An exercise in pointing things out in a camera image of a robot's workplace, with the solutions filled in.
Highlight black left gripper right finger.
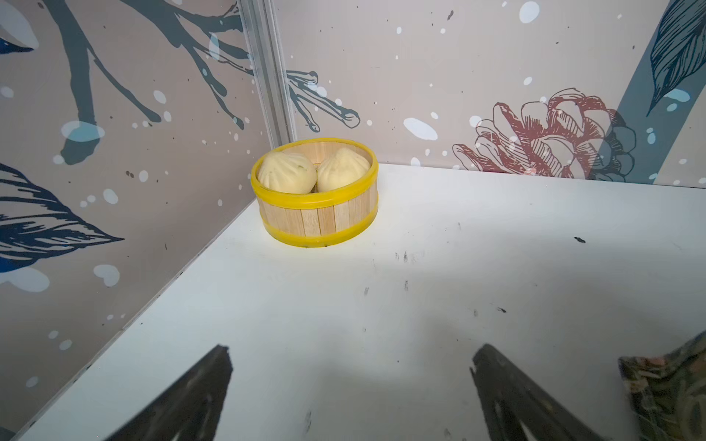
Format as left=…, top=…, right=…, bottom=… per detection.
left=470, top=344, right=602, bottom=441

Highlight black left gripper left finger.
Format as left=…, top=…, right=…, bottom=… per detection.
left=107, top=345, right=233, bottom=441

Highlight canvas tote bag green handles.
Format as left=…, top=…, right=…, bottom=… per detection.
left=619, top=333, right=705, bottom=440

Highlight yellow wooden bamboo steamer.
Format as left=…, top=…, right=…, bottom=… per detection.
left=250, top=138, right=379, bottom=248

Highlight left steamed bun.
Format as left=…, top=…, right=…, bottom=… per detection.
left=257, top=152, right=316, bottom=195

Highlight steamed bun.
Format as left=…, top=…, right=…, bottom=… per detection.
left=257, top=152, right=316, bottom=195
left=316, top=148, right=371, bottom=192

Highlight right steamed bun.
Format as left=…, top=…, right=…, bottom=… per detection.
left=316, top=148, right=371, bottom=192

